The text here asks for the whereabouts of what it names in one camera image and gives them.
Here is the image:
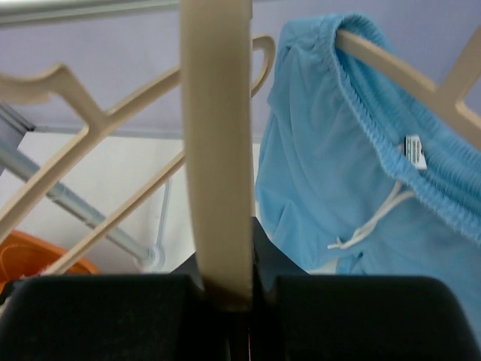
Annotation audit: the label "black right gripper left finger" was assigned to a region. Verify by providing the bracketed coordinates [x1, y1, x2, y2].
[1, 275, 228, 360]

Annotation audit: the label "wooden hanger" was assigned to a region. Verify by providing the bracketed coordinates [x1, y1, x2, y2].
[180, 1, 253, 311]
[335, 28, 480, 148]
[0, 34, 277, 278]

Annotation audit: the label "silver clothes rack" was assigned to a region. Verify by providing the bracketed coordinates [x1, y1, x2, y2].
[1, 1, 179, 272]

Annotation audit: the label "orange plastic basket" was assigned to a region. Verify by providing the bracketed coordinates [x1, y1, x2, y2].
[0, 230, 99, 298]

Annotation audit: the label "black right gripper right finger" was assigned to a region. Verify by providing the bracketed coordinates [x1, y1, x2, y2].
[250, 220, 480, 360]

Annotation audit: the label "blue shorts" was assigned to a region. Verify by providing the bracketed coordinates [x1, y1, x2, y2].
[256, 14, 480, 328]

